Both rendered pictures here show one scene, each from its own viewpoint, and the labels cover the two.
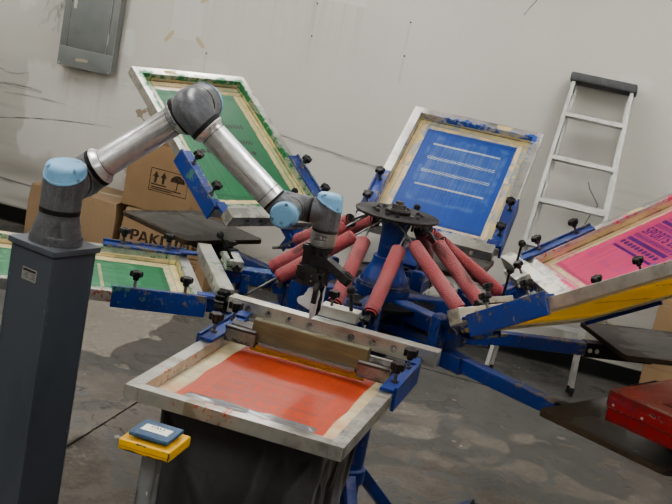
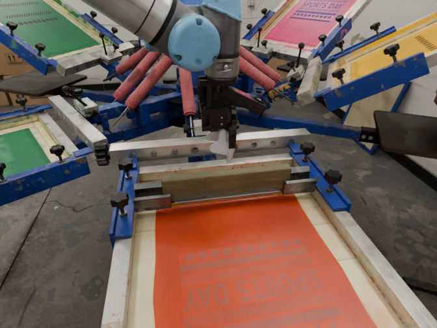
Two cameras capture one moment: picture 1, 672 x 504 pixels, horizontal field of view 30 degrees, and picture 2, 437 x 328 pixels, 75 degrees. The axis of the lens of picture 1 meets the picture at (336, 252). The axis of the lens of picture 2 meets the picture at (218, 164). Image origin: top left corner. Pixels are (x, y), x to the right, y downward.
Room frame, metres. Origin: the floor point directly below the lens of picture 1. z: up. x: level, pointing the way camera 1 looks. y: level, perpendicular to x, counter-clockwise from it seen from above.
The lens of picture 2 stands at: (2.93, 0.31, 1.50)
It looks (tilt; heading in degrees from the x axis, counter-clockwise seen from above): 33 degrees down; 336
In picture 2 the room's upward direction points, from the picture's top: straight up
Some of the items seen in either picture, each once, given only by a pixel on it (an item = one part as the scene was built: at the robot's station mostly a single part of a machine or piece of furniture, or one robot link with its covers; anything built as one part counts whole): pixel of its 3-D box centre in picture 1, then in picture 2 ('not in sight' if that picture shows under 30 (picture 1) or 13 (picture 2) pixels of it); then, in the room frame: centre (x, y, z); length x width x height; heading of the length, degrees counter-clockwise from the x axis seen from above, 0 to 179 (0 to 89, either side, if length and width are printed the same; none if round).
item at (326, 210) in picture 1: (327, 212); (220, 26); (3.50, 0.05, 1.42); 0.09 x 0.08 x 0.11; 85
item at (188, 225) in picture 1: (257, 265); (94, 94); (4.78, 0.29, 0.91); 1.34 x 0.40 x 0.08; 46
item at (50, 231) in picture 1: (57, 224); not in sight; (3.43, 0.79, 1.25); 0.15 x 0.15 x 0.10
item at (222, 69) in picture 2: (322, 239); (222, 66); (3.50, 0.04, 1.34); 0.08 x 0.08 x 0.05
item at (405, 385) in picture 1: (399, 383); (314, 181); (3.45, -0.25, 0.98); 0.30 x 0.05 x 0.07; 166
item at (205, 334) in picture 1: (222, 334); (127, 202); (3.59, 0.29, 0.98); 0.30 x 0.05 x 0.07; 166
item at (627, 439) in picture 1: (521, 389); (326, 127); (3.84, -0.66, 0.91); 1.34 x 0.40 x 0.08; 46
